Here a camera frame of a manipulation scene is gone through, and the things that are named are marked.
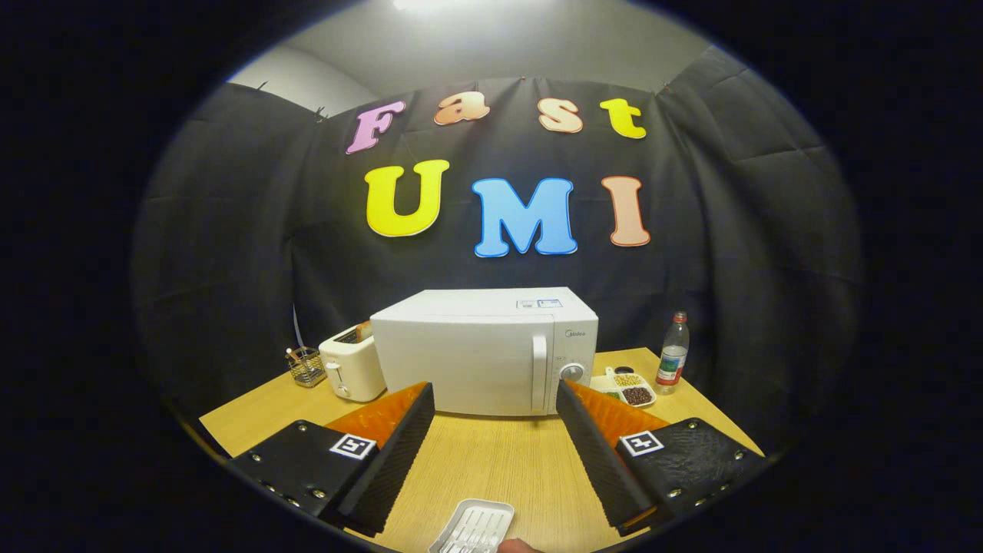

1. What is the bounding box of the white divided bean tray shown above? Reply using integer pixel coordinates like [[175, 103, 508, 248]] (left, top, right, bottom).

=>
[[590, 367, 657, 409]]

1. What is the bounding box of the wire mesh basket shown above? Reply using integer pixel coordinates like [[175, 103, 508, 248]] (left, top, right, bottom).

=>
[[286, 346, 327, 388]]

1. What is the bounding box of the black backdrop cloth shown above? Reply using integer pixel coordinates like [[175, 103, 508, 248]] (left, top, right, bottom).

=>
[[131, 46, 869, 454]]

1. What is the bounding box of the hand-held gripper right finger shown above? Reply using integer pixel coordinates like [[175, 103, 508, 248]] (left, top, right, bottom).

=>
[[556, 379, 769, 537]]

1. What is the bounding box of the white ribbed small plate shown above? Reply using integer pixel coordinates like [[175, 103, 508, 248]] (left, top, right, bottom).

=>
[[429, 498, 515, 553]]

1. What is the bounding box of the white bread toaster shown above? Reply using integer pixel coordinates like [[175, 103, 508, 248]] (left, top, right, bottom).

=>
[[319, 323, 387, 402]]

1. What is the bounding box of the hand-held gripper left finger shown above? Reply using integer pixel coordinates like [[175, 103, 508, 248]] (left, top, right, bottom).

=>
[[225, 382, 436, 538]]

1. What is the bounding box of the clear water bottle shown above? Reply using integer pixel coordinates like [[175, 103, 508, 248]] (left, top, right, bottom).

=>
[[655, 311, 690, 396]]

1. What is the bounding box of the white toaster oven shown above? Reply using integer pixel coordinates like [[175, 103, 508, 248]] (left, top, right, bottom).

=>
[[369, 287, 599, 417]]

